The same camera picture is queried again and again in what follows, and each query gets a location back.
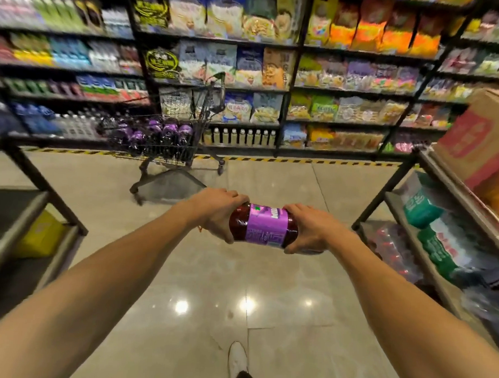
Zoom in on black wire shopping cart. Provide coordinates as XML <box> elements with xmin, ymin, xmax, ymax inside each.
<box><xmin>93</xmin><ymin>67</ymin><xmax>230</xmax><ymax>209</ymax></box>

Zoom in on person's left forearm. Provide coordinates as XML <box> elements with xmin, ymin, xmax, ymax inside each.
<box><xmin>0</xmin><ymin>198</ymin><xmax>197</xmax><ymax>378</ymax></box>

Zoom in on row of pale green bottles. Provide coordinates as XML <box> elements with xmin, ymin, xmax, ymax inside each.
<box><xmin>26</xmin><ymin>0</ymin><xmax>87</xmax><ymax>33</ymax></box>

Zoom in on person's right hand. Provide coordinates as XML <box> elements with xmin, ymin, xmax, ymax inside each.
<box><xmin>281</xmin><ymin>203</ymin><xmax>347</xmax><ymax>257</ymax></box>

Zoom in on row of pale capped jars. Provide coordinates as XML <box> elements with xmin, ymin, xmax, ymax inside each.
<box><xmin>204</xmin><ymin>127</ymin><xmax>279</xmax><ymax>148</ymax></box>

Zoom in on white printed food bag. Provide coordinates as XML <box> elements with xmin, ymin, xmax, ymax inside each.
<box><xmin>158</xmin><ymin>87</ymin><xmax>195</xmax><ymax>120</ymax></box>

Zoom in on person's right forearm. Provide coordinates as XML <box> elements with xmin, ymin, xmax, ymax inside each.
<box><xmin>324</xmin><ymin>230</ymin><xmax>499</xmax><ymax>378</ymax></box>

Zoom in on black metal store shelf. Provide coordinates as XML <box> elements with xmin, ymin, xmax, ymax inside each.
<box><xmin>0</xmin><ymin>0</ymin><xmax>499</xmax><ymax>163</ymax></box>

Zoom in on pack of red capped bottles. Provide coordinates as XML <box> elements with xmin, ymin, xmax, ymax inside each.
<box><xmin>364</xmin><ymin>223</ymin><xmax>427</xmax><ymax>286</ymax></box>

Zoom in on person's left white shoe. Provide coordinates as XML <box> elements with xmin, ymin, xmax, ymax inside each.
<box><xmin>226</xmin><ymin>341</ymin><xmax>250</xmax><ymax>378</ymax></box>

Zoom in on row of red juice cartons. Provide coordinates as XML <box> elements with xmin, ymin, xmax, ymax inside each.
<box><xmin>75</xmin><ymin>75</ymin><xmax>150</xmax><ymax>104</ymax></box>

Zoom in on row of blue water jugs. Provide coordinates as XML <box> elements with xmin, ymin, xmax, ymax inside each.
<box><xmin>10</xmin><ymin>103</ymin><xmax>63</xmax><ymax>136</ymax></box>

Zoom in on blue white food bag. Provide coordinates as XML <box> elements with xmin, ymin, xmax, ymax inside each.
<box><xmin>223</xmin><ymin>92</ymin><xmax>253</xmax><ymax>123</ymax></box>

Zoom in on yellow cardboard carton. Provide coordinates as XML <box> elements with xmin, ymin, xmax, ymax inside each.
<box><xmin>14</xmin><ymin>209</ymin><xmax>70</xmax><ymax>261</ymax></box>

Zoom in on person's left hand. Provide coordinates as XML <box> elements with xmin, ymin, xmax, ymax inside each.
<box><xmin>182</xmin><ymin>187</ymin><xmax>250</xmax><ymax>246</ymax></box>

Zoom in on rows of colourful snack bags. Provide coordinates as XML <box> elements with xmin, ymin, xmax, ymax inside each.
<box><xmin>285</xmin><ymin>53</ymin><xmax>455</xmax><ymax>156</ymax></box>

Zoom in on pack of clear water bottles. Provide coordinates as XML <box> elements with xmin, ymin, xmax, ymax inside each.
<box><xmin>53</xmin><ymin>110</ymin><xmax>110</xmax><ymax>141</ymax></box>

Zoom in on row of orange snack bags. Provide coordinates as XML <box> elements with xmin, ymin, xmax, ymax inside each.
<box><xmin>305</xmin><ymin>0</ymin><xmax>449</xmax><ymax>60</ymax></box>

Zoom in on row of yellow juice bottles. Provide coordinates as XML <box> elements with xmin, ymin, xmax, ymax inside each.
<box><xmin>73</xmin><ymin>0</ymin><xmax>106</xmax><ymax>34</ymax></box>

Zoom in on black bag yellow ring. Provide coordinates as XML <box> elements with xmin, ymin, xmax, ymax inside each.
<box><xmin>143</xmin><ymin>47</ymin><xmax>181</xmax><ymax>81</ymax></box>
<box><xmin>130</xmin><ymin>0</ymin><xmax>172</xmax><ymax>29</ymax></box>

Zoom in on green wrapped bottle pack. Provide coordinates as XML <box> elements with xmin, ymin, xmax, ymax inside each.
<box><xmin>397</xmin><ymin>171</ymin><xmax>499</xmax><ymax>286</ymax></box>

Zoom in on row of blue oat bags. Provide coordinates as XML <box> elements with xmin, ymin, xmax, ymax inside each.
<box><xmin>167</xmin><ymin>0</ymin><xmax>245</xmax><ymax>36</ymax></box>

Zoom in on brown carton red print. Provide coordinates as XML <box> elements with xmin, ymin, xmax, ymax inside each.
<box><xmin>431</xmin><ymin>87</ymin><xmax>499</xmax><ymax>192</ymax></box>

